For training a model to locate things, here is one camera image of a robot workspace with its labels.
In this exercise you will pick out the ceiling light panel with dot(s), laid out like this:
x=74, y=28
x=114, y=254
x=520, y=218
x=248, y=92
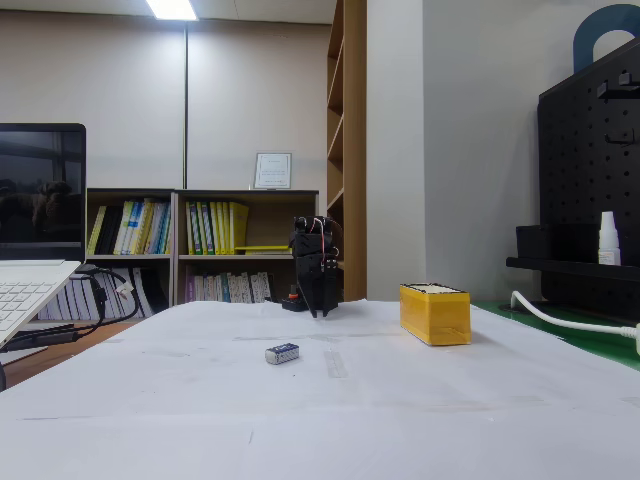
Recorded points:
x=171, y=9

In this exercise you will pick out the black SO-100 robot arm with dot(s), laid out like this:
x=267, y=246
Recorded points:
x=306, y=239

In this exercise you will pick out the low wooden bookshelf with books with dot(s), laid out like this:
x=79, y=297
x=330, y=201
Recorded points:
x=260, y=260

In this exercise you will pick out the white paper table covering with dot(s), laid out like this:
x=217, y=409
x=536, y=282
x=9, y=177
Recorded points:
x=320, y=415

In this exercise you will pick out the low grey bookshelf unit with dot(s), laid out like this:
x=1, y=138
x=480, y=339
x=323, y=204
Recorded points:
x=130, y=257

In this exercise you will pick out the flat yellow folder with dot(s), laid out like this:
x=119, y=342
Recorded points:
x=262, y=248

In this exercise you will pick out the green desk mat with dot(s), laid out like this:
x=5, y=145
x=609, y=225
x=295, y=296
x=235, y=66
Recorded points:
x=575, y=340

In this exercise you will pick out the black container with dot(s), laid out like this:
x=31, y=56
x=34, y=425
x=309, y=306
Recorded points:
x=550, y=242

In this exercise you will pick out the black and orange table clamp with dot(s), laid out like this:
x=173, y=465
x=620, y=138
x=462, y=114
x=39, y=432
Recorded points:
x=292, y=302

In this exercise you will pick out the black pegboard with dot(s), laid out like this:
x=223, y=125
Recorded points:
x=575, y=175

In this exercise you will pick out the orange box with white side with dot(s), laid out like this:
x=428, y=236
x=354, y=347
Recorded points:
x=432, y=315

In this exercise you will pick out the tall wooden bookshelf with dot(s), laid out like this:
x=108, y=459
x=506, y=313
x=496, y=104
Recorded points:
x=355, y=150

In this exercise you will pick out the black pegboard shelf tray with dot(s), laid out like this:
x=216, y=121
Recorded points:
x=565, y=270

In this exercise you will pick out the blue arch shaped object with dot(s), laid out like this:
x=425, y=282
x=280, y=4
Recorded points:
x=582, y=45

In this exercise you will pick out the yellow binder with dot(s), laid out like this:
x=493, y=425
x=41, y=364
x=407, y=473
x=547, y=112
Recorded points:
x=224, y=229
x=240, y=225
x=191, y=230
x=202, y=230
x=214, y=229

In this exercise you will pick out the white laptop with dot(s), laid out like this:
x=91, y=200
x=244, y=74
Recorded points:
x=40, y=200

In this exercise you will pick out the black pegboard hook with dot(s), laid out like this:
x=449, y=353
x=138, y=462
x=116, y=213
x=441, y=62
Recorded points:
x=627, y=82
x=603, y=90
x=620, y=139

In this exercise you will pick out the framed white certificate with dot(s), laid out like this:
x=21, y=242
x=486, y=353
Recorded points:
x=273, y=171

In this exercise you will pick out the small white bottle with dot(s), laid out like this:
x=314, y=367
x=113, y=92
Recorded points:
x=609, y=245

